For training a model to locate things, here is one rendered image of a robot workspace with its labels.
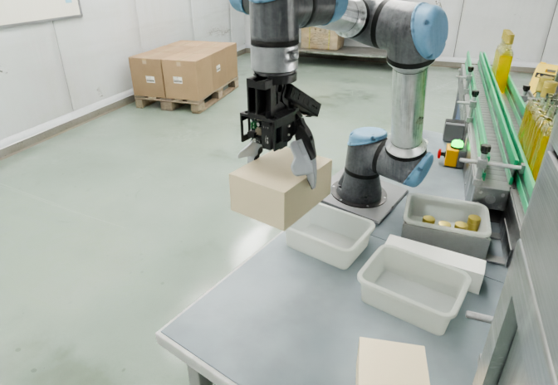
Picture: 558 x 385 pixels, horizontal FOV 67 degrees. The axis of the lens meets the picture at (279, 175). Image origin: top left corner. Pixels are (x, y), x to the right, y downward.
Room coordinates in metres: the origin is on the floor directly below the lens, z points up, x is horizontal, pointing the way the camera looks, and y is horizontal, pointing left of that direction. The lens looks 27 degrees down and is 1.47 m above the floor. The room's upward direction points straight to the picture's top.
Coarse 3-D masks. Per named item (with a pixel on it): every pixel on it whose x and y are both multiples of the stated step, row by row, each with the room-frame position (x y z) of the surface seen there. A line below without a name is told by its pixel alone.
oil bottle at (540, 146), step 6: (546, 126) 1.03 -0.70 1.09; (552, 126) 1.02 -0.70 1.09; (540, 132) 1.05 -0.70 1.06; (546, 132) 1.02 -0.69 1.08; (540, 138) 1.04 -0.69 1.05; (546, 138) 1.01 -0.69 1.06; (540, 144) 1.02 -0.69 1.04; (546, 144) 1.01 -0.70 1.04; (534, 150) 1.06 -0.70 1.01; (540, 150) 1.01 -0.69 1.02; (534, 156) 1.04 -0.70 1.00; (540, 156) 1.01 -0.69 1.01; (534, 162) 1.03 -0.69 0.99; (540, 162) 1.01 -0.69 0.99; (534, 168) 1.01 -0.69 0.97; (534, 174) 1.01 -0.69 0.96
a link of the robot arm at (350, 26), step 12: (240, 0) 0.81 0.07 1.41; (348, 0) 1.02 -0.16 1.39; (360, 0) 1.05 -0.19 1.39; (372, 0) 1.08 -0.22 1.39; (348, 12) 1.00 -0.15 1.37; (360, 12) 1.04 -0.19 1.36; (372, 12) 1.05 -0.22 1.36; (336, 24) 0.98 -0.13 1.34; (348, 24) 1.01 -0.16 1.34; (360, 24) 1.03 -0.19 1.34; (348, 36) 1.05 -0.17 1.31; (360, 36) 1.06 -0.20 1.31
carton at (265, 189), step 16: (256, 160) 0.72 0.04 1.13; (272, 160) 0.72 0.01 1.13; (288, 160) 0.72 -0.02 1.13; (320, 160) 0.72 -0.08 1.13; (240, 176) 0.65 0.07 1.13; (256, 176) 0.65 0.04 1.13; (272, 176) 0.65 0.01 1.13; (288, 176) 0.65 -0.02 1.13; (304, 176) 0.65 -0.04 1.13; (320, 176) 0.69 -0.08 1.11; (240, 192) 0.65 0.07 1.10; (256, 192) 0.63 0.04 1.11; (272, 192) 0.61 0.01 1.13; (288, 192) 0.60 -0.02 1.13; (304, 192) 0.64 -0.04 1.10; (320, 192) 0.69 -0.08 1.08; (240, 208) 0.65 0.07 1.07; (256, 208) 0.63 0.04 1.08; (272, 208) 0.61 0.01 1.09; (288, 208) 0.60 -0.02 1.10; (304, 208) 0.65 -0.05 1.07; (272, 224) 0.61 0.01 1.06; (288, 224) 0.60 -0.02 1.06
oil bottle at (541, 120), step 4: (544, 116) 1.10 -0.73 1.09; (536, 120) 1.11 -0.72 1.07; (540, 120) 1.09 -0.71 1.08; (544, 120) 1.07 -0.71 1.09; (548, 120) 1.07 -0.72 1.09; (536, 124) 1.10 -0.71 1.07; (540, 124) 1.07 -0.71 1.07; (536, 128) 1.09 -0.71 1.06; (540, 128) 1.07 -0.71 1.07; (536, 132) 1.07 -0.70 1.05; (532, 136) 1.10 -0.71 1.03; (536, 136) 1.07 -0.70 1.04; (532, 140) 1.09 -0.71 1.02; (536, 140) 1.07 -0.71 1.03; (532, 144) 1.08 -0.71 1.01; (528, 148) 1.11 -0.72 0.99; (532, 148) 1.07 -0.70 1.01; (528, 152) 1.10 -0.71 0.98; (532, 152) 1.07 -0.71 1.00; (528, 156) 1.09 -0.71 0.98; (528, 160) 1.07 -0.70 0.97; (528, 164) 1.07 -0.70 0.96
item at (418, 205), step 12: (408, 204) 1.04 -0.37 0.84; (420, 204) 1.10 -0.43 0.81; (432, 204) 1.09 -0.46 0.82; (444, 204) 1.08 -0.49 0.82; (456, 204) 1.07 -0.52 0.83; (468, 204) 1.05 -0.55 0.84; (480, 204) 1.05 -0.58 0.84; (408, 216) 0.99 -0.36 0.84; (420, 216) 1.09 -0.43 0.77; (432, 216) 1.08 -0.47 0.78; (444, 216) 1.07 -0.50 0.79; (456, 216) 1.06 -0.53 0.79; (480, 216) 1.03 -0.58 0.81; (444, 228) 0.93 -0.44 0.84; (456, 228) 0.92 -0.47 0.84; (480, 228) 0.98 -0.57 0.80
